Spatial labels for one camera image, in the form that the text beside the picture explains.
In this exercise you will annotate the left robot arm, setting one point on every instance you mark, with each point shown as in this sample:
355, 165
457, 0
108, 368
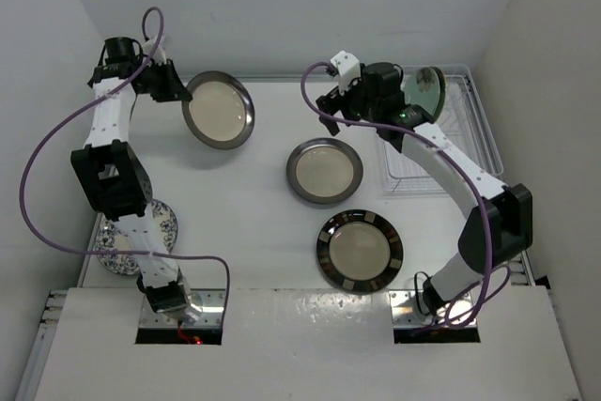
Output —
114, 181

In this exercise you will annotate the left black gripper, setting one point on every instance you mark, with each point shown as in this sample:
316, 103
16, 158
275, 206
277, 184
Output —
173, 89

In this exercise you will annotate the grey rim cream plate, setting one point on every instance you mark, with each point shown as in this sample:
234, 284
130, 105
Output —
324, 171
221, 113

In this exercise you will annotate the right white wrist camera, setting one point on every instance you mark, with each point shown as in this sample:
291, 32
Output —
347, 68

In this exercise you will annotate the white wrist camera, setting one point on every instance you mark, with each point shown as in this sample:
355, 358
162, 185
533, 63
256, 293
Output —
347, 68
154, 48

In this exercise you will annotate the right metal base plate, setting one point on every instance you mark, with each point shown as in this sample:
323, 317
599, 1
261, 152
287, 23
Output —
406, 316

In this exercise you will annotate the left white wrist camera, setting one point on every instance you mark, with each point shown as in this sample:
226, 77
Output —
154, 48

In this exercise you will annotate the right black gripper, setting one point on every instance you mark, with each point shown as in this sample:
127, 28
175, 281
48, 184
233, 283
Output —
329, 102

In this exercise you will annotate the white wire dish rack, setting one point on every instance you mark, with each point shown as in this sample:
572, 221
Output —
463, 121

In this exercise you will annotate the metal base plate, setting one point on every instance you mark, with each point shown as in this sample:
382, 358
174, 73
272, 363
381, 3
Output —
204, 312
406, 316

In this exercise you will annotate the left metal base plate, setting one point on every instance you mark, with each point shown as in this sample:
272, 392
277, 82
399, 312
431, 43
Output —
204, 312

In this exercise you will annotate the black patterned rim plate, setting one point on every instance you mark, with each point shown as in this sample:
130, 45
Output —
359, 251

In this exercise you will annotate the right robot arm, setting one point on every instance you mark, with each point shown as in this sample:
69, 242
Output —
404, 111

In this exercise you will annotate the small teal flower plate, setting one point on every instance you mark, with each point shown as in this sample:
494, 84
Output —
427, 88

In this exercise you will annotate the blue floral white plate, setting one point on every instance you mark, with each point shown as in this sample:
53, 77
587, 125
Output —
108, 238

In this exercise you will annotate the white front cover board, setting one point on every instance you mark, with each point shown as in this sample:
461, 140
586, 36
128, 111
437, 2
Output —
306, 345

